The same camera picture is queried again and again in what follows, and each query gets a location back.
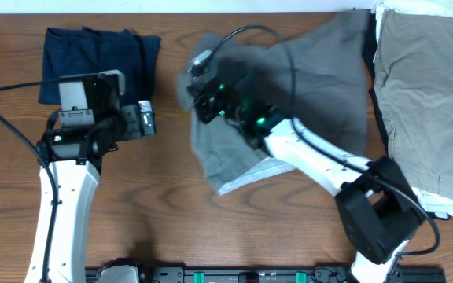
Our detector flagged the grey shorts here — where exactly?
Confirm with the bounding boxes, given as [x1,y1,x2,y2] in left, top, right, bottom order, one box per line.
[176,9,372,197]

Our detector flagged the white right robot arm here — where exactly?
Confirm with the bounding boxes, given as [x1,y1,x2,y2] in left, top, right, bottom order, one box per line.
[177,75,359,196]

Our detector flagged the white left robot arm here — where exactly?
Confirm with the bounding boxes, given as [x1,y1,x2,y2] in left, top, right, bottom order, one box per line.
[25,101,156,282]

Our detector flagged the folded navy blue garment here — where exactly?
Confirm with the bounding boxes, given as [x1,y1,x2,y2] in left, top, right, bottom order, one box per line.
[42,27,161,105]

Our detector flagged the khaki shorts on pile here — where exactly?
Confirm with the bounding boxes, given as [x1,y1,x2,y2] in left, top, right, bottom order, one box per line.
[374,9,453,208]

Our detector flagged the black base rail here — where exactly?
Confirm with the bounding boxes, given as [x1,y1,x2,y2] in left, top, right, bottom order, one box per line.
[85,266,447,283]

